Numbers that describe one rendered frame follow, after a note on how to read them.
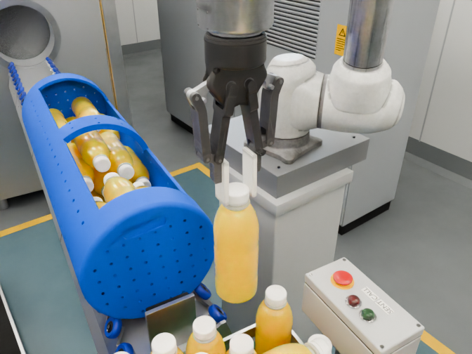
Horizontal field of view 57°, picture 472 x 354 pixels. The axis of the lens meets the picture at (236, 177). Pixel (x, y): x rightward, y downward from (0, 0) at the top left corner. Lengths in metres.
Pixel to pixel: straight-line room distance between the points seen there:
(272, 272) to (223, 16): 1.01
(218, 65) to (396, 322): 0.53
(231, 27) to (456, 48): 3.00
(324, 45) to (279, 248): 1.33
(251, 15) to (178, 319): 0.61
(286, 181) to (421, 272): 1.54
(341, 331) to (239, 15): 0.57
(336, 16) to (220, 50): 1.82
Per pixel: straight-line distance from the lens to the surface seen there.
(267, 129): 0.59
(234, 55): 0.51
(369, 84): 1.16
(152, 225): 0.84
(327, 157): 1.31
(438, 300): 2.52
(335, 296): 0.83
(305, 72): 1.21
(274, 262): 1.36
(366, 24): 1.11
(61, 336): 2.30
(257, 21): 0.50
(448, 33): 3.45
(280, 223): 1.27
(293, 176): 1.23
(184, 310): 0.90
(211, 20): 0.50
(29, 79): 2.61
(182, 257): 0.91
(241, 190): 0.62
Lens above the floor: 1.69
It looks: 32 degrees down
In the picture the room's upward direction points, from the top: straight up
